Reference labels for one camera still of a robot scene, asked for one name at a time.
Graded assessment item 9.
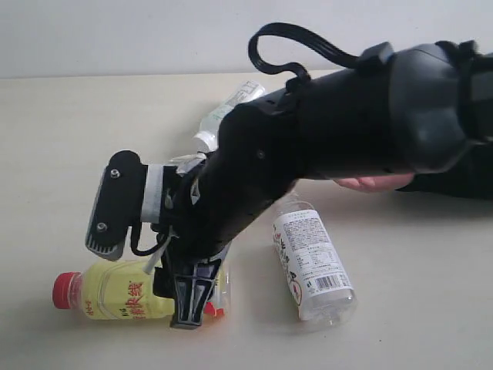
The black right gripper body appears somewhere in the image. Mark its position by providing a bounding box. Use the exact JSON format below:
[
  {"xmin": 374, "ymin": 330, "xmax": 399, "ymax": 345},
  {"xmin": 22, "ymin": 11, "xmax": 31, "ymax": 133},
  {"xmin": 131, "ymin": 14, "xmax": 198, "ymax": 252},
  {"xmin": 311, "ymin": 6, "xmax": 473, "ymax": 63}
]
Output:
[{"xmin": 158, "ymin": 88, "xmax": 304, "ymax": 264}]

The clear bottle green kiwi label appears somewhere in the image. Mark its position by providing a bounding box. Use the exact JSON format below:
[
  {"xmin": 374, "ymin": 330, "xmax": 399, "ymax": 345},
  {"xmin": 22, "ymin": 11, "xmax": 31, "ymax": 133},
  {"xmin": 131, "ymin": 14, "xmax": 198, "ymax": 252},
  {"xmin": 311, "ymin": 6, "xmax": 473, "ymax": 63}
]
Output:
[{"xmin": 193, "ymin": 81, "xmax": 267, "ymax": 153}]

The yellow label bottle red cap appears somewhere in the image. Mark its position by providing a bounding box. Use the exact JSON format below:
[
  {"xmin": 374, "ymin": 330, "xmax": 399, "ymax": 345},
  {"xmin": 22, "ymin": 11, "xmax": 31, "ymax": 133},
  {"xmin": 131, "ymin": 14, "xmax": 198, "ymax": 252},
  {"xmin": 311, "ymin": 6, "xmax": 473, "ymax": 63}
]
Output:
[{"xmin": 52, "ymin": 258, "xmax": 233, "ymax": 321}]

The clear bottle white text label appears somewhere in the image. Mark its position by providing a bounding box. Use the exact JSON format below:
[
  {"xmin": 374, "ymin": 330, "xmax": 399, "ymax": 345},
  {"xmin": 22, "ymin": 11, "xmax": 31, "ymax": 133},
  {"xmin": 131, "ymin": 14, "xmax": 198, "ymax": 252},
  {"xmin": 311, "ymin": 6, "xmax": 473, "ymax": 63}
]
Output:
[{"xmin": 273, "ymin": 192, "xmax": 357, "ymax": 328}]

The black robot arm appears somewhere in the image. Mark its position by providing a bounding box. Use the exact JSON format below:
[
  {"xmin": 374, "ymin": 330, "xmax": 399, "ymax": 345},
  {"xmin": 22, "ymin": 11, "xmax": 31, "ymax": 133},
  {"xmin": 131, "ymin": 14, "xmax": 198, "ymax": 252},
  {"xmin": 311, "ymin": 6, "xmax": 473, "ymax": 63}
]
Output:
[{"xmin": 154, "ymin": 41, "xmax": 492, "ymax": 329}]

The person's open hand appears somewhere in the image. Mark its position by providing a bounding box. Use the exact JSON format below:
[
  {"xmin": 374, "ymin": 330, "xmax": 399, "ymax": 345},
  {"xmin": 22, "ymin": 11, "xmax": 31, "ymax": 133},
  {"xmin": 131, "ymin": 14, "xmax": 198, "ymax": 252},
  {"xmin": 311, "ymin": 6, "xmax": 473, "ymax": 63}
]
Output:
[{"xmin": 334, "ymin": 173, "xmax": 414, "ymax": 193}]

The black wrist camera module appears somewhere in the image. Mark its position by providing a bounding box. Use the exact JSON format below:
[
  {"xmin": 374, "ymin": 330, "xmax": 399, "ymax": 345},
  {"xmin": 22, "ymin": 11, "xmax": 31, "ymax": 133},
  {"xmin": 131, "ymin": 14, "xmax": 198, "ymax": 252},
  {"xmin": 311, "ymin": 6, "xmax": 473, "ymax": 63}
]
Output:
[{"xmin": 85, "ymin": 150, "xmax": 147, "ymax": 261}]

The black ribbed cable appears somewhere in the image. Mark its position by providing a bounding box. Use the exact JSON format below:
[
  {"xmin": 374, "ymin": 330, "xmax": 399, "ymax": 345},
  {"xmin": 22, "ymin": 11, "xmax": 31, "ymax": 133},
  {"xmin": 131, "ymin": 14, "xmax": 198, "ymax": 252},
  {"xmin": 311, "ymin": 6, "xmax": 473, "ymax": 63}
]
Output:
[{"xmin": 247, "ymin": 22, "xmax": 361, "ymax": 84}]

